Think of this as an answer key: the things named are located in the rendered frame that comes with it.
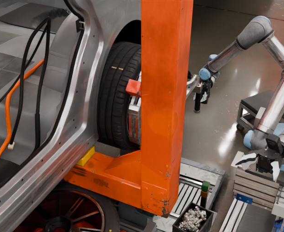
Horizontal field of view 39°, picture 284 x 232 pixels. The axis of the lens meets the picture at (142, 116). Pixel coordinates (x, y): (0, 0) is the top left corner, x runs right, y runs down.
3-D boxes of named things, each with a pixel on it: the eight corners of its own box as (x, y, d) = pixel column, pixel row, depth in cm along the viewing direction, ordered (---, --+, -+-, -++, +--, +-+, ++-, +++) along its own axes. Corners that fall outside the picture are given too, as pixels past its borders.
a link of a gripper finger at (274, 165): (281, 190, 139) (276, 173, 147) (282, 177, 136) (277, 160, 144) (272, 190, 139) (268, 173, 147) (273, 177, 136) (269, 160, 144)
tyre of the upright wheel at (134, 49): (133, 24, 260) (78, 72, 213) (167, 30, 252) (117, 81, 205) (135, 106, 300) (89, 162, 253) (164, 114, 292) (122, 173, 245)
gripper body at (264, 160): (272, 178, 147) (287, 162, 154) (274, 160, 143) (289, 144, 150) (253, 171, 152) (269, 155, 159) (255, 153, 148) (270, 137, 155)
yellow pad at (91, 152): (76, 146, 239) (75, 139, 236) (95, 152, 234) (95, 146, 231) (62, 159, 229) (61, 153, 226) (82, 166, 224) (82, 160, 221)
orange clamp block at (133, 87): (134, 83, 223) (128, 78, 215) (146, 86, 221) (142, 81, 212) (130, 95, 223) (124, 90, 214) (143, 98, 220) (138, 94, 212)
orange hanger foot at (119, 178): (76, 163, 250) (71, 118, 230) (153, 189, 232) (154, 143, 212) (61, 180, 238) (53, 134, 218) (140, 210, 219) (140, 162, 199)
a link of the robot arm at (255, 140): (291, 40, 170) (238, 142, 171) (316, 48, 164) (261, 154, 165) (296, 50, 180) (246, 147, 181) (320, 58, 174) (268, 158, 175)
